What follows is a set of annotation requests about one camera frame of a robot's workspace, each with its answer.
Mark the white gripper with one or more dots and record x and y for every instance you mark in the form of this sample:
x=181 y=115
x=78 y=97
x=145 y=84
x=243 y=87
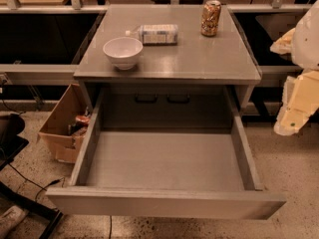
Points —
x=307 y=42

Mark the clear blue plastic bottle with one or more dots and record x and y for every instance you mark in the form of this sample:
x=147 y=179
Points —
x=161 y=34

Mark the grey drawer cabinet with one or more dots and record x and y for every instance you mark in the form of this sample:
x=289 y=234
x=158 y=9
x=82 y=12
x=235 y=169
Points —
x=194 y=59

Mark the open grey top drawer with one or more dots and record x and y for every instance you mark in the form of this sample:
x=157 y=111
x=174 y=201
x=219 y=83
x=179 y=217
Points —
x=156 y=154

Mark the orange patterned drink can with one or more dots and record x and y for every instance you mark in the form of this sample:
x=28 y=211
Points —
x=210 y=18

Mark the white ceramic bowl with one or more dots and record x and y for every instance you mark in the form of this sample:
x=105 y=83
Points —
x=123 y=52

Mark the red items in box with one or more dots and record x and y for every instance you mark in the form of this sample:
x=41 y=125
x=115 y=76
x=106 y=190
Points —
x=79 y=126

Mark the brown cardboard box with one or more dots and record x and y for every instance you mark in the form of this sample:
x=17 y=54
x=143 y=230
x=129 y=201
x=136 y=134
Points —
x=55 y=130

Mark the black chair base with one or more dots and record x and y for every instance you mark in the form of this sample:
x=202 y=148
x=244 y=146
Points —
x=10 y=145

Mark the white shoe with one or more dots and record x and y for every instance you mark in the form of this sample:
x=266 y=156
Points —
x=10 y=219

